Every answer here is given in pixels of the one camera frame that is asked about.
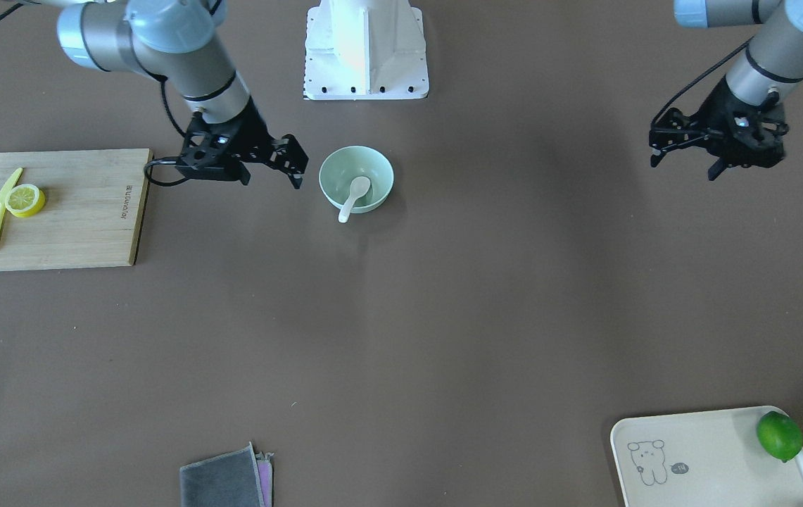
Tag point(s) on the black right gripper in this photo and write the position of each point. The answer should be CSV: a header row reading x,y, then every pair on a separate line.
x,y
256,136

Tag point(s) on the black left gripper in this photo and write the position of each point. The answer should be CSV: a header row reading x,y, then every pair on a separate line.
x,y
713,113

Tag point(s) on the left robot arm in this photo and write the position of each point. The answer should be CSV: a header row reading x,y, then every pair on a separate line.
x,y
772,59

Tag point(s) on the white ceramic spoon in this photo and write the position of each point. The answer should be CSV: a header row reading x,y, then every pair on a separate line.
x,y
357,189

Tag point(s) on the beige rabbit tray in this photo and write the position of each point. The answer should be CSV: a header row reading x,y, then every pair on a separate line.
x,y
706,458

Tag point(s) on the folded grey cloth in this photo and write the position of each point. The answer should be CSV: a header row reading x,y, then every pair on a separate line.
x,y
240,478

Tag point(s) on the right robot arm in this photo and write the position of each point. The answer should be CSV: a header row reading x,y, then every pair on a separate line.
x,y
176,42

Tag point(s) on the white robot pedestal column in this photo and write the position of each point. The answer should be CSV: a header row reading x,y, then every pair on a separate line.
x,y
365,40

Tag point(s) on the halved lemon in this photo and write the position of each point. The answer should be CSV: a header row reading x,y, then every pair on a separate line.
x,y
25,200

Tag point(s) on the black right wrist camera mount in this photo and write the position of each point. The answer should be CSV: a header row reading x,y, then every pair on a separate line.
x,y
210,152

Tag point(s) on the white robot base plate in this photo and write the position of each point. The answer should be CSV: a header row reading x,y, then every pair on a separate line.
x,y
319,86

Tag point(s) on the green lime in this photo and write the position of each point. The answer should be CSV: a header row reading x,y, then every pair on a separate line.
x,y
779,436

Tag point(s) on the bamboo cutting board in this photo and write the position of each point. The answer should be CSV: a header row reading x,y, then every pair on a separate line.
x,y
93,212

